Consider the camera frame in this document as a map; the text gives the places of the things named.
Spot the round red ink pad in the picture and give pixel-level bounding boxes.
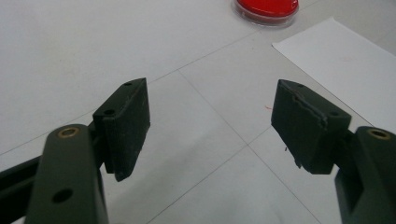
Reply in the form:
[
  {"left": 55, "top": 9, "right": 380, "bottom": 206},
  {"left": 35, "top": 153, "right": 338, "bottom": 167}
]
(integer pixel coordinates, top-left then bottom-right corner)
[{"left": 232, "top": 0, "right": 301, "bottom": 28}]

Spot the white paper sheet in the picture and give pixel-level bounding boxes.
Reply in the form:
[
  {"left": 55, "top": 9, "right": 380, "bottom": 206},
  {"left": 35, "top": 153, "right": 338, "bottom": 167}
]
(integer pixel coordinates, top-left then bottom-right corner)
[{"left": 271, "top": 17, "right": 396, "bottom": 134}]

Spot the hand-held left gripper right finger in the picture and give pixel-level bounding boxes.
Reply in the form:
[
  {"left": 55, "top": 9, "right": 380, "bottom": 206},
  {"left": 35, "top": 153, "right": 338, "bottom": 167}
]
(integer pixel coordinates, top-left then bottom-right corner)
[{"left": 270, "top": 78, "right": 396, "bottom": 224}]

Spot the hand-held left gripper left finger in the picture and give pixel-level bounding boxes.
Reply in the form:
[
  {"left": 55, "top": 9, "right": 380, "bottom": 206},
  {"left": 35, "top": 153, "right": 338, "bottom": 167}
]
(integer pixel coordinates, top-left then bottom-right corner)
[{"left": 24, "top": 77, "right": 151, "bottom": 224}]

